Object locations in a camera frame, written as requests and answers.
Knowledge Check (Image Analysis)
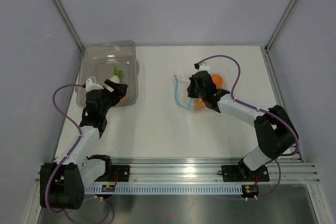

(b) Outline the yellow fake fruit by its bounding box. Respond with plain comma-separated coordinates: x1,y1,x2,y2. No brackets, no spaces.
120,97,128,102

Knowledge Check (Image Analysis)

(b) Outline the white fake radish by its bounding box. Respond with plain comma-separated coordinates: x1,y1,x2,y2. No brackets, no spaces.
109,66,122,83

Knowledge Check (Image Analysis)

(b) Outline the zip top bag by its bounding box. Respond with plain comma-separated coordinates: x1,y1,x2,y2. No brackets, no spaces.
173,70,229,112

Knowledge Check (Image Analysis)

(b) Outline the clear plastic container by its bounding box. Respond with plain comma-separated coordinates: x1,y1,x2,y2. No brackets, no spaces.
78,40,140,106

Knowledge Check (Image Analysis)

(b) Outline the golden fake pastry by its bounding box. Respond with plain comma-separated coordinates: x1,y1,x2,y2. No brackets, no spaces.
192,98,206,111

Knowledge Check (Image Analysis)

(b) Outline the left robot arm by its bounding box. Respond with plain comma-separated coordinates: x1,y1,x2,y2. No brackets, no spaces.
39,78,130,213

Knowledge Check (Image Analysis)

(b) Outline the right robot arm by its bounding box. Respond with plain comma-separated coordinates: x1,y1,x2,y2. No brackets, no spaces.
187,71,299,180

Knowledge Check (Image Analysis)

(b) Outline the orange fake fruit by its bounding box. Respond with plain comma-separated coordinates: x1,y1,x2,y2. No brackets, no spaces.
211,74,224,87

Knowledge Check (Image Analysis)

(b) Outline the left controller board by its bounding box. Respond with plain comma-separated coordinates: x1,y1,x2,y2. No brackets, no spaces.
101,185,116,193

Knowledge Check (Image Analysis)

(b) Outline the controller board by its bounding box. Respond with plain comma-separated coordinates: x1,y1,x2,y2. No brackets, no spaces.
243,185,259,196
101,185,116,193

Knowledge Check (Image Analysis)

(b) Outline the right controller board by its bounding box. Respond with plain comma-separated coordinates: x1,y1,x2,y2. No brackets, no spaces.
243,185,259,196

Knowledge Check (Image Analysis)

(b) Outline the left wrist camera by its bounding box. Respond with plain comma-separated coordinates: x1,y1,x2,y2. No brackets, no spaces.
84,77,103,92

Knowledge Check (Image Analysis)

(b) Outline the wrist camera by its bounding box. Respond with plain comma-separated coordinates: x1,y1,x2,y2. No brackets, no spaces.
84,77,103,92
194,61,211,72

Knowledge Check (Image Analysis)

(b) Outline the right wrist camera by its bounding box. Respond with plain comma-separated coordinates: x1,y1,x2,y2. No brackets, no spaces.
194,61,211,72

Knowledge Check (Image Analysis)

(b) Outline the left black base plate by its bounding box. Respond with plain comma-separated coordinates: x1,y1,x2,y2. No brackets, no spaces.
95,165,130,183

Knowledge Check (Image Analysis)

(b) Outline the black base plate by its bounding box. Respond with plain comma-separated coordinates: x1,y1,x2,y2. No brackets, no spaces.
95,165,130,183
217,165,270,182

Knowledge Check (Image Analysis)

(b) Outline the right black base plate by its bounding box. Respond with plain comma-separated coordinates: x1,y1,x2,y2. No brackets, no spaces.
217,165,270,182

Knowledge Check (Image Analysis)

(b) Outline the white slotted cable duct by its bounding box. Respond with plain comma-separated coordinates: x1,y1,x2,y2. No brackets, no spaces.
85,184,243,195

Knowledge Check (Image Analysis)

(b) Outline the aluminium mounting rail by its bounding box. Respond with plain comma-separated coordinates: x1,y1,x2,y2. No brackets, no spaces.
93,158,320,185

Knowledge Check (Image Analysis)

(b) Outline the left frame post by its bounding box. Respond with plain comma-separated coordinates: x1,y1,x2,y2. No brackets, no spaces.
52,0,84,52

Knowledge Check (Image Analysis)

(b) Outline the frame post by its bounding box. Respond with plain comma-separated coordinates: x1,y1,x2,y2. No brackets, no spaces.
52,0,84,52
265,0,299,53

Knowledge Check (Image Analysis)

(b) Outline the right frame post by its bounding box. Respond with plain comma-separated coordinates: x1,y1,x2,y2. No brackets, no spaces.
265,0,299,53

